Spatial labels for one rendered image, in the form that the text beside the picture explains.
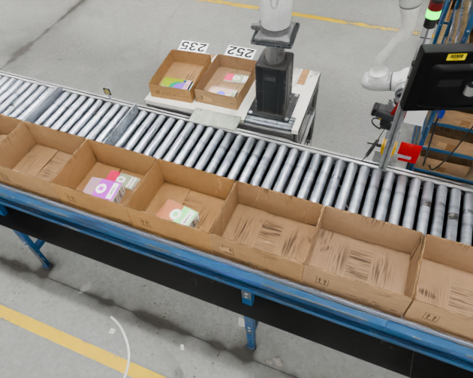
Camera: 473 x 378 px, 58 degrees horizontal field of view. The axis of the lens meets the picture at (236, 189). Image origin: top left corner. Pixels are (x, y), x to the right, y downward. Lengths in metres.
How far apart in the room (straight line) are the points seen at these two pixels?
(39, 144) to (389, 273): 1.86
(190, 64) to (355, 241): 1.71
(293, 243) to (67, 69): 3.39
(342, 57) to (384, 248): 2.81
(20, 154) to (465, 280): 2.16
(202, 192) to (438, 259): 1.06
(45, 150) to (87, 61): 2.35
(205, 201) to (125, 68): 2.69
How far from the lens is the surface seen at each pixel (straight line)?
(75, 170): 2.17
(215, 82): 2.83
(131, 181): 2.12
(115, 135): 2.57
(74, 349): 2.80
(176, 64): 3.03
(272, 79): 2.41
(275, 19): 2.23
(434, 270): 1.90
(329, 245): 1.85
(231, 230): 1.87
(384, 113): 2.16
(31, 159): 2.46
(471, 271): 1.95
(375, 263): 1.84
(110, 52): 4.76
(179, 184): 2.06
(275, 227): 1.88
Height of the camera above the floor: 2.46
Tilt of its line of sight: 51 degrees down
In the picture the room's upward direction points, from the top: 5 degrees counter-clockwise
